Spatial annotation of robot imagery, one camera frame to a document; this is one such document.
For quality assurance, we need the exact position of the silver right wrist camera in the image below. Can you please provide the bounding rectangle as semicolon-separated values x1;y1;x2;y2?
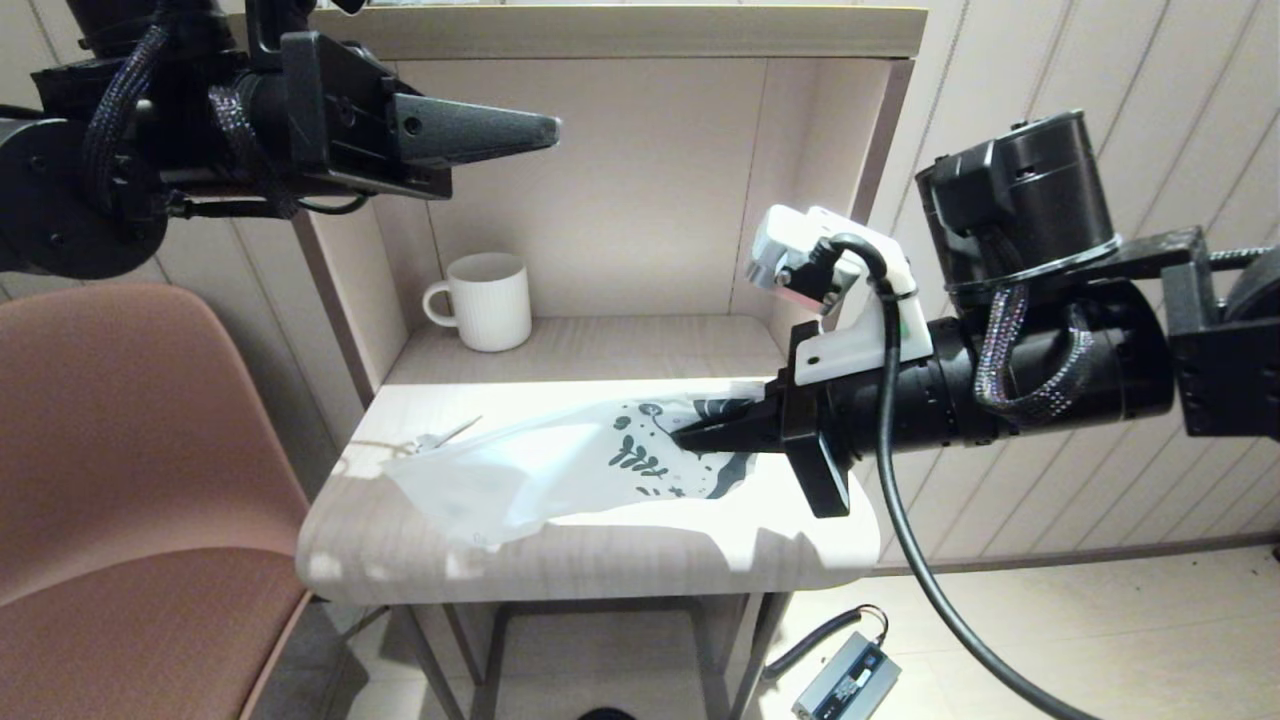
745;205;851;316

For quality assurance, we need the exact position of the white floral plastic bag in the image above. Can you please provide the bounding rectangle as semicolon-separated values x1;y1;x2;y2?
380;395;786;551

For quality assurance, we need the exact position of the black braided left arm sleeve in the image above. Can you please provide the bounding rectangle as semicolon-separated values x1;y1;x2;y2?
85;25;301;216

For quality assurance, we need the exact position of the white ribbed mug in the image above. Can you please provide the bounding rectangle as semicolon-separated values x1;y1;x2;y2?
423;252;533;353

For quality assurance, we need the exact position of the pink brown chair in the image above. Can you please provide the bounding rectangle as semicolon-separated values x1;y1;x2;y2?
0;283;336;720

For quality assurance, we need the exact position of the black braided right arm sleeve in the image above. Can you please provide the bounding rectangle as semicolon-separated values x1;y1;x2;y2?
975;285;1096;421

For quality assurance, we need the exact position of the black right camera cable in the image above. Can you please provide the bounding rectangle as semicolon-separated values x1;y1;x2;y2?
825;233;1101;720

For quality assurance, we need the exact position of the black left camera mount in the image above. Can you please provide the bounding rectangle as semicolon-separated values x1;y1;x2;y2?
245;0;301;71

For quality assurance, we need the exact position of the black ribbed power cable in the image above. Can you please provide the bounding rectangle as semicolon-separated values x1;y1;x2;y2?
762;606;889;683

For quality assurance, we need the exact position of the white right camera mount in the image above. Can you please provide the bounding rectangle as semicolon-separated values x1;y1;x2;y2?
795;205;936;389

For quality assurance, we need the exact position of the black braided arm sleeve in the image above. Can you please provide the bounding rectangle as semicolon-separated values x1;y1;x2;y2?
975;285;1096;421
85;25;301;216

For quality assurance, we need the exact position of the grey power supply box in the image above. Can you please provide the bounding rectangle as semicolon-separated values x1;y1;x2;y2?
792;632;901;720

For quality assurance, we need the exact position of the light wood shelf desk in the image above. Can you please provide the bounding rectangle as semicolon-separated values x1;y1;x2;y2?
225;5;928;720

